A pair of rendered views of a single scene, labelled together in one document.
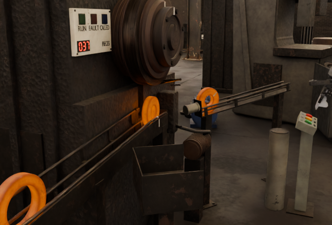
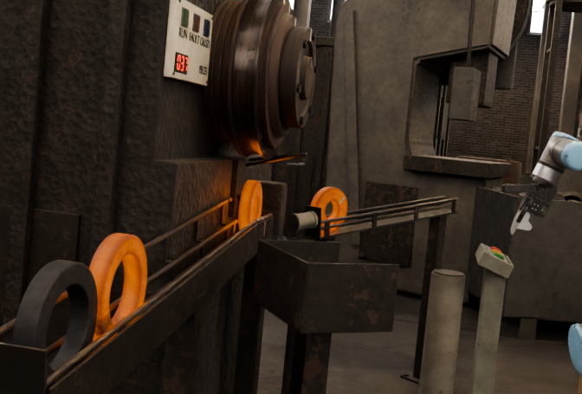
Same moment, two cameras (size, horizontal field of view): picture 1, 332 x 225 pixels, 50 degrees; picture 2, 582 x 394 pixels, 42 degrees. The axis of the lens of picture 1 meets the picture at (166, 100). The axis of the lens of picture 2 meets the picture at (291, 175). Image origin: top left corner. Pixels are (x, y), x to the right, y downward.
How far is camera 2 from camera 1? 0.58 m
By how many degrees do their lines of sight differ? 15
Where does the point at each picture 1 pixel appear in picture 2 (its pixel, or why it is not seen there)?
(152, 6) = (281, 21)
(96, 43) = (194, 65)
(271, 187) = (433, 376)
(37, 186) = (141, 264)
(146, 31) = (272, 59)
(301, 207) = not seen: outside the picture
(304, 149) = (489, 306)
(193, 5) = not seen: hidden behind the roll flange
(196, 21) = not seen: hidden behind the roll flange
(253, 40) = (367, 140)
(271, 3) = (403, 76)
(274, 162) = (439, 328)
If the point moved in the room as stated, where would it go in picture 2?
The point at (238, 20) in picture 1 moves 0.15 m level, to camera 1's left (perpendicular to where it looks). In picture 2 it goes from (341, 101) to (319, 99)
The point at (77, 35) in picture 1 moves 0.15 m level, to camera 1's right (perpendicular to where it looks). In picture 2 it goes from (177, 42) to (243, 50)
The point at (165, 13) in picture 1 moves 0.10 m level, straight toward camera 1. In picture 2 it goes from (301, 34) to (310, 30)
